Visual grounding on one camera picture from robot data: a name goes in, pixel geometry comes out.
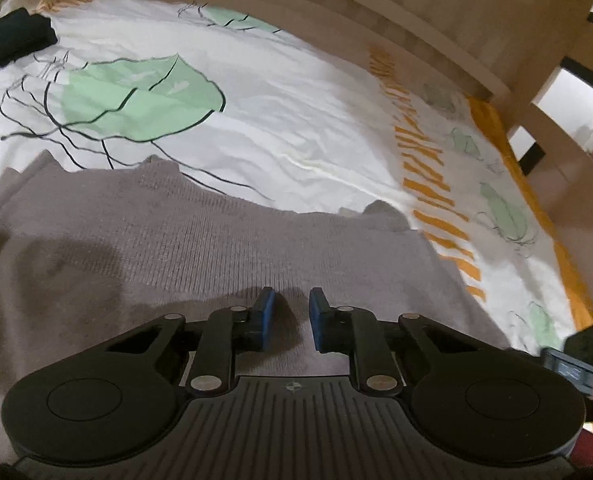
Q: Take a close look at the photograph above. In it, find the grey knit sweater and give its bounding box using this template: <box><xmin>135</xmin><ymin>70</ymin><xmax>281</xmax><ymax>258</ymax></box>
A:
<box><xmin>0</xmin><ymin>152</ymin><xmax>512</xmax><ymax>467</ymax></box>

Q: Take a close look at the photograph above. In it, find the beige wooden bed frame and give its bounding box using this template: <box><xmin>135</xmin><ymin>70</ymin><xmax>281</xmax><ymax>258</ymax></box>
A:
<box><xmin>161</xmin><ymin>0</ymin><xmax>593</xmax><ymax>246</ymax></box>

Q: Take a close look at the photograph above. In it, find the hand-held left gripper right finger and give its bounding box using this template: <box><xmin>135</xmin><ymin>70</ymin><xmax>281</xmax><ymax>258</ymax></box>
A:
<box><xmin>309</xmin><ymin>287</ymin><xmax>481</xmax><ymax>394</ymax></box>

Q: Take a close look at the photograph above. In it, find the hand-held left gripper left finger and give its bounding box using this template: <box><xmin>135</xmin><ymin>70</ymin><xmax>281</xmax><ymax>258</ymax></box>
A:
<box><xmin>104</xmin><ymin>286</ymin><xmax>280</xmax><ymax>394</ymax></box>

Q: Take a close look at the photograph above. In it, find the white orange leaf-printed bed cover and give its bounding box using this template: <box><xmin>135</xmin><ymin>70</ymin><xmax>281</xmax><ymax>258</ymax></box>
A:
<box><xmin>0</xmin><ymin>0</ymin><xmax>593</xmax><ymax>356</ymax></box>

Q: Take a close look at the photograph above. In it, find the black garment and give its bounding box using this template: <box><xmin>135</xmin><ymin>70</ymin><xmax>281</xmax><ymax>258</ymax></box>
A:
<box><xmin>0</xmin><ymin>8</ymin><xmax>58</xmax><ymax>82</ymax></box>

